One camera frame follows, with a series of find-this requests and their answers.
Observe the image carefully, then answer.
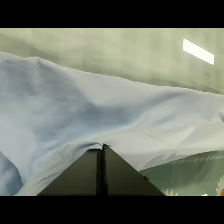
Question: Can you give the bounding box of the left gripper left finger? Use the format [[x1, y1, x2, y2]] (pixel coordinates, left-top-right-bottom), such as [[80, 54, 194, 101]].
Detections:
[[37, 148, 102, 197]]

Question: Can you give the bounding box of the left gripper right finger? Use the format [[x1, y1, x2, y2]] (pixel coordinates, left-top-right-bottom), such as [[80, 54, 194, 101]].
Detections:
[[101, 143, 165, 197]]

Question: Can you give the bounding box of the light blue shirt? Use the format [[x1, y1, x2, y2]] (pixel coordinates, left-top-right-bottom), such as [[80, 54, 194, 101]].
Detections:
[[0, 51, 224, 197]]

